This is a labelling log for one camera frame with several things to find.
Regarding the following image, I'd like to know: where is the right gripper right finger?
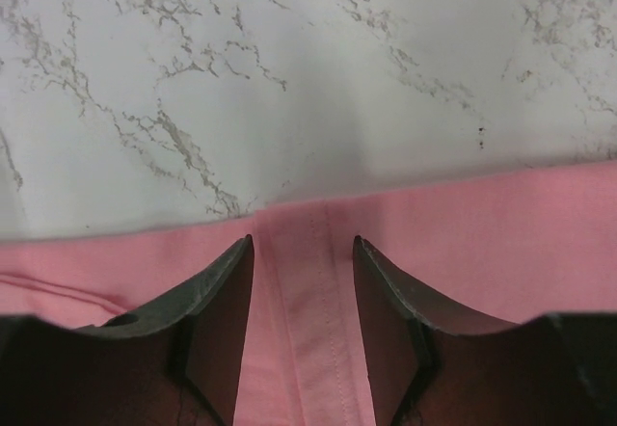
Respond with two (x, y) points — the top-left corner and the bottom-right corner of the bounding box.
(353, 236), (545, 425)

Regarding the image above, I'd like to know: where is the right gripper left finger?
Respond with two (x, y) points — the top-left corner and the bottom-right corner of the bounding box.
(77, 235), (255, 425)

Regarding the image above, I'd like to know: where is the pink t-shirt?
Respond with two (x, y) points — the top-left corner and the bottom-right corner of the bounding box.
(1, 162), (616, 425)

